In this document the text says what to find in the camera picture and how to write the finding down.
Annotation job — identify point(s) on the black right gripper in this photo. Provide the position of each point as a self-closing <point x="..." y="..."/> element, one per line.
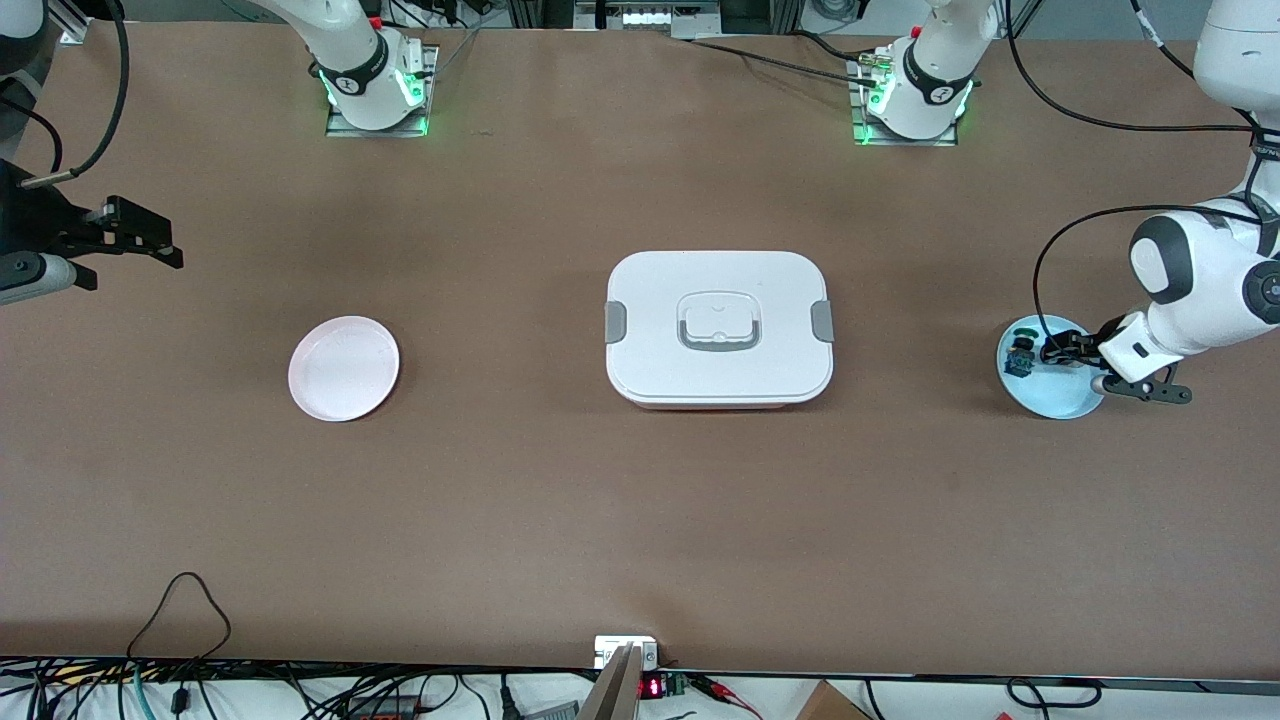
<point x="38" y="218"/>

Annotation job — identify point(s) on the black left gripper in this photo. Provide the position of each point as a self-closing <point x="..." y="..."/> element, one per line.
<point x="1071" y="349"/>

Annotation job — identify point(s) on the light blue round plate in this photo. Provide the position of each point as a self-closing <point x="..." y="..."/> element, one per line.
<point x="1050" y="395"/>

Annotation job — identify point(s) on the pale pink round plate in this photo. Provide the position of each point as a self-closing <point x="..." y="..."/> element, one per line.
<point x="343" y="370"/>

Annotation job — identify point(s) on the grey box latch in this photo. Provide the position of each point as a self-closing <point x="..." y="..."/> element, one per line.
<point x="822" y="320"/>
<point x="616" y="321"/>

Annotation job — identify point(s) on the brown cardboard piece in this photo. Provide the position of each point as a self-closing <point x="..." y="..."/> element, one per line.
<point x="830" y="705"/>

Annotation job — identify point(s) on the white lidded storage box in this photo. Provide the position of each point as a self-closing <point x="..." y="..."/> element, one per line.
<point x="650" y="290"/>

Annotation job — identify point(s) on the red digit display module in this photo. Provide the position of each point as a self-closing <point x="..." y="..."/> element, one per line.
<point x="652" y="688"/>

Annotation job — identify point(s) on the grey control unit with lights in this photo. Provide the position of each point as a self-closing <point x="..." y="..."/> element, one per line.
<point x="650" y="15"/>

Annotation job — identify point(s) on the green push button switch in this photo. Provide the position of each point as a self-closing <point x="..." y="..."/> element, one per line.
<point x="1018" y="362"/>

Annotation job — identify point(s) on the aluminium frame profile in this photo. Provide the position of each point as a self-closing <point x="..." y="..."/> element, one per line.
<point x="72" y="32"/>

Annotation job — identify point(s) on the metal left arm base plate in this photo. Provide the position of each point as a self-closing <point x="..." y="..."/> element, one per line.
<point x="860" y="135"/>

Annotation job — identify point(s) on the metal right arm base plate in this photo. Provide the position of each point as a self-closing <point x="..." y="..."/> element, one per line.
<point x="430" y="80"/>

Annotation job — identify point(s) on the white mount bracket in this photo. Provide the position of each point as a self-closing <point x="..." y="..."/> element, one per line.
<point x="605" y="645"/>

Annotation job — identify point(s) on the aluminium camera mount bar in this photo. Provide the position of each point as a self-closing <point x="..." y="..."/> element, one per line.
<point x="612" y="695"/>

